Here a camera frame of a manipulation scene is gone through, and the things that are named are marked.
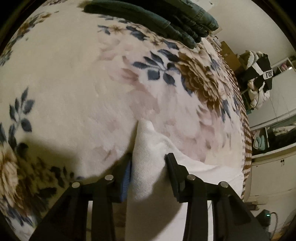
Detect white pants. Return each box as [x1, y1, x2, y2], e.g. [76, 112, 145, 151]
[125, 120, 244, 240]

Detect brown checkered sheet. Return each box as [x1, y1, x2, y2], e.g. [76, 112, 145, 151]
[206, 37, 252, 200]

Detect floral bed blanket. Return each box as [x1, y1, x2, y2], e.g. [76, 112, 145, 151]
[1, 1, 245, 240]

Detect black white jacket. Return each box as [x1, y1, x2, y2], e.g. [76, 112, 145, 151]
[238, 54, 273, 93]

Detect large cardboard box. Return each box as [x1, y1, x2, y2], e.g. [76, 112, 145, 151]
[221, 41, 243, 74]

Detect folded blue jeans stack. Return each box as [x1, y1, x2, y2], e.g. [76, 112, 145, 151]
[84, 0, 219, 49]

